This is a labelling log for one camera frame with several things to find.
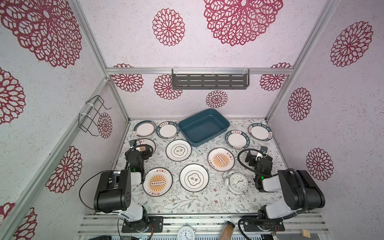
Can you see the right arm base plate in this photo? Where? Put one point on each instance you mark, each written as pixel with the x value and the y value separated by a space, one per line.
pixel 254 224

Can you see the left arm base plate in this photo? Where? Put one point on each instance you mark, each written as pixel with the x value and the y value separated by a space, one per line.
pixel 149 225

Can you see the small wooden block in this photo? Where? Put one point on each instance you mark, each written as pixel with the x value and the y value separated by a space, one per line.
pixel 306 233

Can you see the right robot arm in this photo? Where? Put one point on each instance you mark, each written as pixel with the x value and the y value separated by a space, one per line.
pixel 300 192

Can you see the green Hao Wei plate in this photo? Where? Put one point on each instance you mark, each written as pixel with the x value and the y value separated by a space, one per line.
pixel 167 130
pixel 237 139
pixel 260 132

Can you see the black wire rack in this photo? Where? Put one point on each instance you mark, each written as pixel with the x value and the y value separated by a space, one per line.
pixel 88 119

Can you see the white alarm clock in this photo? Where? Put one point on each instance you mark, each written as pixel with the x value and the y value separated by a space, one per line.
pixel 236 183

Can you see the white flower-pattern plate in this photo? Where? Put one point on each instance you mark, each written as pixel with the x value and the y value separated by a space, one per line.
pixel 194 178
pixel 178 150

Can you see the teal plastic bin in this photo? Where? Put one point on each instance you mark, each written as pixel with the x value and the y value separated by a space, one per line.
pixel 204 126

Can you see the orange sunburst plate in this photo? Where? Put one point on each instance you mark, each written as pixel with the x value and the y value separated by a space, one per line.
pixel 221 159
pixel 147 149
pixel 158 182

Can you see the orange sunburst plate front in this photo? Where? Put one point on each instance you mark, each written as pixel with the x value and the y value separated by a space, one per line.
pixel 158 182

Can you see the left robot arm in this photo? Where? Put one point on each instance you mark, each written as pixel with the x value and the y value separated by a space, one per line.
pixel 114 192

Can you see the plain green-rim plate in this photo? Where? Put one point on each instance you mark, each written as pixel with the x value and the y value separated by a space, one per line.
pixel 144 128

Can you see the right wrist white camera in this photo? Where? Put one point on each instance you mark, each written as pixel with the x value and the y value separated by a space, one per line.
pixel 263 151

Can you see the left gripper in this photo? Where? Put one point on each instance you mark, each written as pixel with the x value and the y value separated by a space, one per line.
pixel 133 144

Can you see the grey wall shelf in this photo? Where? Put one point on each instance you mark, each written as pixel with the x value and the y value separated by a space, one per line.
pixel 210 79

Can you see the white clock at front edge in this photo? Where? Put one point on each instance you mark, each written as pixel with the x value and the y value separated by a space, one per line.
pixel 186 233

